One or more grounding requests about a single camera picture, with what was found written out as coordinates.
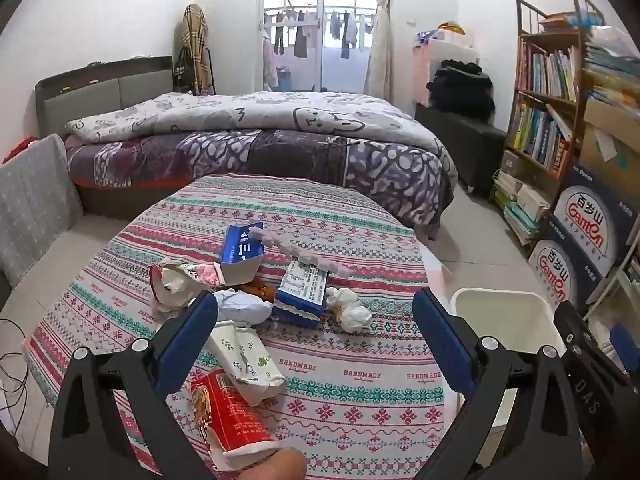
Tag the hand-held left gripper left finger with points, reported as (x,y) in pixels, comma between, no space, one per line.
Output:
(185,345)

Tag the row of upright books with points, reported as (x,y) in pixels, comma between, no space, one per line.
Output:
(547,72)
(540,135)

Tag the white red wrapper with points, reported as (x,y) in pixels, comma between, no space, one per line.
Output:
(172,285)

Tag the black bag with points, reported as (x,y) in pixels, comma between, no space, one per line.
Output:
(183,71)

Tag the patterned striped tablecloth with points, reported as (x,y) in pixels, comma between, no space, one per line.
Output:
(325,210)

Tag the person's left hand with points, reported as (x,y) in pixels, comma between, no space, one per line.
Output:
(275,466)

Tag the blue white cardboard box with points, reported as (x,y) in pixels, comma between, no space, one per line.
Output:
(595,220)
(565,270)

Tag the row of hanging clothes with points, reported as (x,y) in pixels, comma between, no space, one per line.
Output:
(300,35)

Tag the pink packet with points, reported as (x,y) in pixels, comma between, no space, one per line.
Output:
(206,274)

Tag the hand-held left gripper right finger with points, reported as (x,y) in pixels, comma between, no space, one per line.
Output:
(445,342)

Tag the pink drawer cabinet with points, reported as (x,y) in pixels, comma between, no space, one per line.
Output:
(440,52)

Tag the white leaf-print packet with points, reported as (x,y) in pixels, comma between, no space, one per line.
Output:
(245,360)

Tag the white shelf rack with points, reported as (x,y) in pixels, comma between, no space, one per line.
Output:
(625,285)

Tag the blue carton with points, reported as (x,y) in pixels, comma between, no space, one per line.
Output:
(240,252)

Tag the plaid scarf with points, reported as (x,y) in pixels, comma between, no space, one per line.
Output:
(196,40)

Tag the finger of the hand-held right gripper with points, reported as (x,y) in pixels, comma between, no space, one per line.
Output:
(626,347)
(572,325)

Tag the red snack packet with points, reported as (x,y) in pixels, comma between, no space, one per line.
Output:
(232,410)

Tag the pile of dark clothes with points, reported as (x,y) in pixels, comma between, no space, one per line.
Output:
(460,90)

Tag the grey sofa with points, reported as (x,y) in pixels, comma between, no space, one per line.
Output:
(60,255)

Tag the red cloth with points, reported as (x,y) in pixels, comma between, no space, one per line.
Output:
(20,149)

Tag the cream curtain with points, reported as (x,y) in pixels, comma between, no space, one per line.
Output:
(380,35)

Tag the white blue wrapper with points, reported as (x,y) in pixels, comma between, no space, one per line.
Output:
(240,306)

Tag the wooden bookshelf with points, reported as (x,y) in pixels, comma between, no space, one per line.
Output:
(575,110)

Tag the white plastic bin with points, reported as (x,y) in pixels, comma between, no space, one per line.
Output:
(500,310)

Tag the brown cardboard box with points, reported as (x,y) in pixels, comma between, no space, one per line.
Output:
(607,145)

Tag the grey patterned cushion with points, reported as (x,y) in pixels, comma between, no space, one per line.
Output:
(35,200)

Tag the grey cat-print duvet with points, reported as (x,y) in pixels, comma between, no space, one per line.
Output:
(250,115)

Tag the pile of books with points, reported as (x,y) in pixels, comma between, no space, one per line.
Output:
(615,70)

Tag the purple patterned blanket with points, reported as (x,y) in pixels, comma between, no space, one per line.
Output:
(300,160)

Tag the white tissue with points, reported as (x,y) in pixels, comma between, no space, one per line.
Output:
(350,312)

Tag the grey bed headboard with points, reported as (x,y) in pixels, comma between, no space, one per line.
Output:
(100,90)

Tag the black bench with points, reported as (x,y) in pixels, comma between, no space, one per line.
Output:
(475,150)

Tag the dark bed base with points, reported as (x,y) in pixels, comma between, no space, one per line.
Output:
(125,200)

